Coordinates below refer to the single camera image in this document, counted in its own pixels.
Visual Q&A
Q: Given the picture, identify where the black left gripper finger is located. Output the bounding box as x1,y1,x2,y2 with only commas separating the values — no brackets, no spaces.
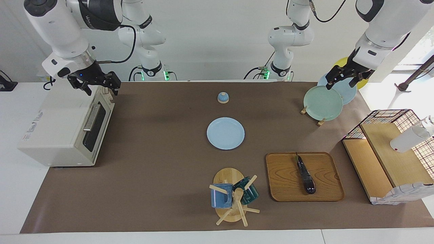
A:
325,65,344,90
349,71,366,88

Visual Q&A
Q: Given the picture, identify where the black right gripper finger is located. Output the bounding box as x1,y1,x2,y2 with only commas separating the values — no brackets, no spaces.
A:
67,77,93,96
102,71,122,96

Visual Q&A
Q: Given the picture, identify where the toaster oven glass door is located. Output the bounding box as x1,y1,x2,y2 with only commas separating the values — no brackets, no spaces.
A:
81,93,115,163

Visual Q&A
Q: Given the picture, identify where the dark purple eggplant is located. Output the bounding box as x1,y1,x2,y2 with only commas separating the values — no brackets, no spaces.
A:
295,151,317,195

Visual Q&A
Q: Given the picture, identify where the small light blue plate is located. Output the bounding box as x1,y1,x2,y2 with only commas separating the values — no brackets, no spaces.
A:
206,117,245,150

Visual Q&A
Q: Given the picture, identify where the beige toaster oven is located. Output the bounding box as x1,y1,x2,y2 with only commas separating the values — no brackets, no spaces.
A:
17,84,116,167

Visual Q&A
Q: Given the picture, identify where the large light blue plate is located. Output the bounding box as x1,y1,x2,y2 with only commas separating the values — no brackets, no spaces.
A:
317,72,358,105

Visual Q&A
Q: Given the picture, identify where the yellow plate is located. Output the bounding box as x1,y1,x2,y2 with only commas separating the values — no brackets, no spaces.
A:
332,56,371,90

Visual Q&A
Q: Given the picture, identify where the pale green plate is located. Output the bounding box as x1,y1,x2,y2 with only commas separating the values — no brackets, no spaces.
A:
303,85,344,122

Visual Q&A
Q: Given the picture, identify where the white power strip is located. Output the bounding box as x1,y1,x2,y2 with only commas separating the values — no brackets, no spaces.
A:
36,72,54,84

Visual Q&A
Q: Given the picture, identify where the wooden plate rack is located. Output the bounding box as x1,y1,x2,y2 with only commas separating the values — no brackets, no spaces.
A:
300,106,327,127

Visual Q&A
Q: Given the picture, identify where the dark tripod pole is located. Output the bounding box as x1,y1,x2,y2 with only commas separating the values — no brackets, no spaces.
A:
395,54,434,92

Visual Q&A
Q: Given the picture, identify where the white cylindrical bottle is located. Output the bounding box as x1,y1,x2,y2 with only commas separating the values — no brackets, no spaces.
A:
390,116,434,153

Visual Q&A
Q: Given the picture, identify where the wooden two-tier shelf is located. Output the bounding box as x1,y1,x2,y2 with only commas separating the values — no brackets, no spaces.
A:
342,123,434,204

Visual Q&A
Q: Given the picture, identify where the rectangular wooden tray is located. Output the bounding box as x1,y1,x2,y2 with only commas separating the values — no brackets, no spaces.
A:
265,151,346,203

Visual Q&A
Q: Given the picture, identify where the folded white cloth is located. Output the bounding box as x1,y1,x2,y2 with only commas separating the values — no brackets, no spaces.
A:
371,182,434,206

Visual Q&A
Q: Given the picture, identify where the dark green mug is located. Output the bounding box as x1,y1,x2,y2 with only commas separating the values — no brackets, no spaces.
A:
233,176,259,205

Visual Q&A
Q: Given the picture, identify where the wooden mug tree stand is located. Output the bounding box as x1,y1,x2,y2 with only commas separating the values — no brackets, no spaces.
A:
209,167,261,227

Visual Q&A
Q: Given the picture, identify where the blue mug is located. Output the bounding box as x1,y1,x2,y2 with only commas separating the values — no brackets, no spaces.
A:
211,183,234,209

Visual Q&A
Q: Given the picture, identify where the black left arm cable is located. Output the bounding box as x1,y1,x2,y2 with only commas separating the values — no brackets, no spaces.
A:
307,0,348,24

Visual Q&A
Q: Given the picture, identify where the white-edged wire mesh panel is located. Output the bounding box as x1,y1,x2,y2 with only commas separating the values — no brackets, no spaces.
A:
342,109,434,170

